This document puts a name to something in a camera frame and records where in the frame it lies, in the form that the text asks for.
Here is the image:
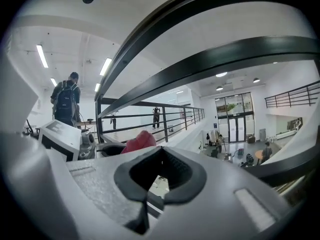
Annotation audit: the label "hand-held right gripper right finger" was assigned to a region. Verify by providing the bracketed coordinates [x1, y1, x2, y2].
[149, 145, 295, 240]

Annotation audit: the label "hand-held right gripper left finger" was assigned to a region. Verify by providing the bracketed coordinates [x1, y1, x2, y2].
[46, 145, 166, 240]

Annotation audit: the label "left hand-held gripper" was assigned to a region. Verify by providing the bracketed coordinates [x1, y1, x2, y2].
[37, 119, 128, 162]

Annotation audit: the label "white ceiling air unit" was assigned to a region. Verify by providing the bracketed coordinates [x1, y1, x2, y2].
[226, 76, 248, 90]

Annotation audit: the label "black metal railing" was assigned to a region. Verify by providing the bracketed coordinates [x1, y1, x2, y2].
[94, 0, 320, 217]

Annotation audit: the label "black wheeled equipment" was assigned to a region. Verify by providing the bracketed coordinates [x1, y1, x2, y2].
[241, 153, 255, 167]

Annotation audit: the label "glass double door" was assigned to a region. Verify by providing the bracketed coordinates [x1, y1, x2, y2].
[214, 92, 255, 143]

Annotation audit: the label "wooden table white legs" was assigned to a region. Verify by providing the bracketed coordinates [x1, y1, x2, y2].
[76, 119, 98, 126]

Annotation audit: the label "pink cloth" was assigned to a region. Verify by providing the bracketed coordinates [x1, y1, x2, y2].
[120, 130, 157, 155]

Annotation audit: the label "left hand-held gripper camera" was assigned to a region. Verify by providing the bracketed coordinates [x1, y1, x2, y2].
[79, 129, 96, 160]

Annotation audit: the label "black balcony railing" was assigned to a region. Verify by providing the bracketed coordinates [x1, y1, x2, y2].
[264, 80, 320, 109]

